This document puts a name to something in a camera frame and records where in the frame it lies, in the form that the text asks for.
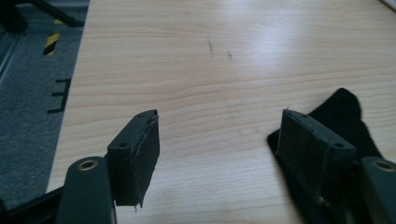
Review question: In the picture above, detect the yellow black striped floor tape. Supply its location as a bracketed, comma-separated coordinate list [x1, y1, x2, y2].
[42, 32, 61, 57]

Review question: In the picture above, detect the black metal stand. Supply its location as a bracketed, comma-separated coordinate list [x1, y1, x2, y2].
[0, 0, 86, 34]

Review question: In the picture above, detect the black sock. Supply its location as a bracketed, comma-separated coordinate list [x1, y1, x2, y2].
[266, 88, 385, 224]

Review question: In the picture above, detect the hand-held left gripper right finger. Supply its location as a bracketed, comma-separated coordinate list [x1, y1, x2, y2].
[276, 107, 358, 203]

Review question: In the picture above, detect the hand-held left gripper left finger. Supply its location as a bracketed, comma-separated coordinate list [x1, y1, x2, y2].
[106, 108, 161, 209]

